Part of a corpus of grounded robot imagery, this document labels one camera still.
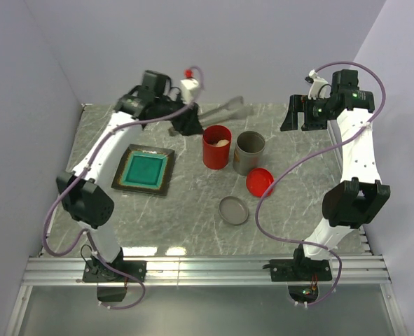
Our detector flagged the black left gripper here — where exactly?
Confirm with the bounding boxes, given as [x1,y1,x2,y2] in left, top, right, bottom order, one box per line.
[153,90,204,136]

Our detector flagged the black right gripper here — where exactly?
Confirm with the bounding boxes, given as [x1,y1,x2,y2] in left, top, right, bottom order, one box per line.
[280,94,335,132]

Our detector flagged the steamed bun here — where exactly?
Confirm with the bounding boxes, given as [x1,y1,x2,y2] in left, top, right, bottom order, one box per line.
[212,139,230,147]

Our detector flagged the steel serving tongs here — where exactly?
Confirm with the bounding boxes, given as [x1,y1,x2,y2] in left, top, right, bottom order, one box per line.
[167,96,255,137]

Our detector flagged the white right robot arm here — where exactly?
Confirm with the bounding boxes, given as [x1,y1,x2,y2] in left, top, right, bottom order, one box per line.
[280,69,390,280]

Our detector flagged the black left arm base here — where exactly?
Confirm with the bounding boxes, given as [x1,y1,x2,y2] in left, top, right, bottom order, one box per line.
[82,244,148,304]

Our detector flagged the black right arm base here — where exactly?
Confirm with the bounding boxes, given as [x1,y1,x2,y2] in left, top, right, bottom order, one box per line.
[262,257,332,305]

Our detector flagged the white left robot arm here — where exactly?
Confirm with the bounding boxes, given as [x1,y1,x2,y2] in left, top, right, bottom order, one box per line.
[56,67,204,281]

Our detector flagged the red cylindrical canister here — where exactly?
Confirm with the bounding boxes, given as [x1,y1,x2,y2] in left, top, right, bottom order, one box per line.
[202,125,232,170]

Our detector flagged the grey cylindrical canister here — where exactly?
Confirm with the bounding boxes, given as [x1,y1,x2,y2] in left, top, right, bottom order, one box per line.
[233,131,265,176]

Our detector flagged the teal square plate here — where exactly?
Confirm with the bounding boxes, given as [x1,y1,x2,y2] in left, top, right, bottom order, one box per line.
[111,144,176,196]

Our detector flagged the red round lid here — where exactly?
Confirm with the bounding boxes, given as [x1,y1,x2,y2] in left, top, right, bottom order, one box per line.
[246,167,274,197]

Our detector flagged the grey round lid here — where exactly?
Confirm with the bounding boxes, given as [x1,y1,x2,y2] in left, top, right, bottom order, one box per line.
[219,196,249,225]

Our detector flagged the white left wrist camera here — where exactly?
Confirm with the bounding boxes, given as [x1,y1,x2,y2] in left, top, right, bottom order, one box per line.
[180,66,204,104]

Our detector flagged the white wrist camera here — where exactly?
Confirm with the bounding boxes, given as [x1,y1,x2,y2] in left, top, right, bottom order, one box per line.
[180,66,204,104]
[305,69,329,99]

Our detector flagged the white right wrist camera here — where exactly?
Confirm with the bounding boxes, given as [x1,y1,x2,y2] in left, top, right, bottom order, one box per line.
[305,69,329,99]

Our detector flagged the aluminium rail frame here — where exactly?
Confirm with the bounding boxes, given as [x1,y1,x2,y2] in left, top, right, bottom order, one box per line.
[5,122,409,336]

